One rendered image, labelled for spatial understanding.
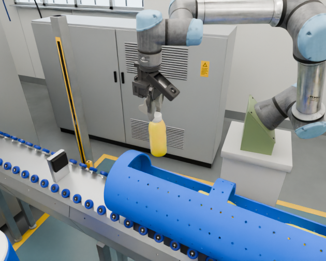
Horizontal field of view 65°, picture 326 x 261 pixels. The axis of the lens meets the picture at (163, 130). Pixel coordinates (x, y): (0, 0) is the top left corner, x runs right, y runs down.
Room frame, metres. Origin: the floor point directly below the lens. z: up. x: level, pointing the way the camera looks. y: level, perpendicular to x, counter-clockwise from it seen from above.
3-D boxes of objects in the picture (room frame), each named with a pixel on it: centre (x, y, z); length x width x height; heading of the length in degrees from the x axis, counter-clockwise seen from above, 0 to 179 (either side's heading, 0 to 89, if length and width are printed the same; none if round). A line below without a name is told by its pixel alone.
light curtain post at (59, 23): (1.42, 0.54, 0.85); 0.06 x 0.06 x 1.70; 62
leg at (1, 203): (1.32, 1.20, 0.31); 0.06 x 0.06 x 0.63; 62
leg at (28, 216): (1.45, 1.14, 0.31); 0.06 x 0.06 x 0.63; 62
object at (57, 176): (1.06, 0.55, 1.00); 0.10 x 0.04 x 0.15; 152
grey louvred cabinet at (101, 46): (2.82, 0.37, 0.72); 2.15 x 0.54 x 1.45; 68
